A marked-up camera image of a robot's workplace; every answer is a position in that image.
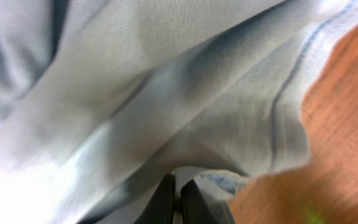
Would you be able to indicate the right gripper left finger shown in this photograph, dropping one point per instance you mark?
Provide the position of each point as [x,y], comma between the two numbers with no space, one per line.
[160,208]

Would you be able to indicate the light blue printed t-shirt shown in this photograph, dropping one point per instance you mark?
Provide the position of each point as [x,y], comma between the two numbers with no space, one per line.
[100,99]

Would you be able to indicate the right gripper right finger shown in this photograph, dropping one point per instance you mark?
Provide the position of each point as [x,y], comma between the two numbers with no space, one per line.
[194,209]

